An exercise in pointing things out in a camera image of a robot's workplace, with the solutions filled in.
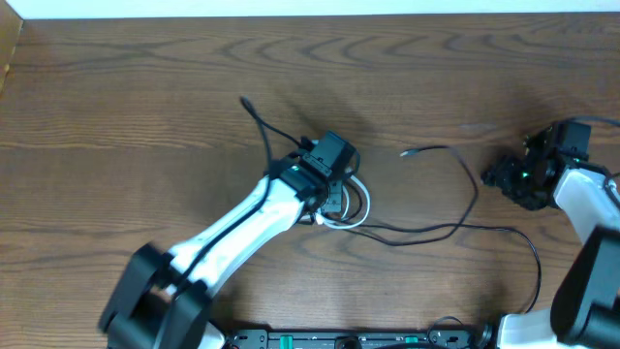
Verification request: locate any white USB cable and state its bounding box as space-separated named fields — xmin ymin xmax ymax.
xmin=314 ymin=174 xmax=372 ymax=231

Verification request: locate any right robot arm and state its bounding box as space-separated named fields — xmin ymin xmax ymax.
xmin=481 ymin=116 xmax=619 ymax=349

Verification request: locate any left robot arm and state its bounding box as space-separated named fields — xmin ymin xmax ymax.
xmin=98 ymin=132 xmax=359 ymax=349

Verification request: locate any left camera black cable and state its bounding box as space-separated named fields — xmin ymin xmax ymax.
xmin=169 ymin=95 xmax=304 ymax=297

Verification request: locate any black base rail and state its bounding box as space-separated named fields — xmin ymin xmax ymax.
xmin=224 ymin=316 xmax=494 ymax=349

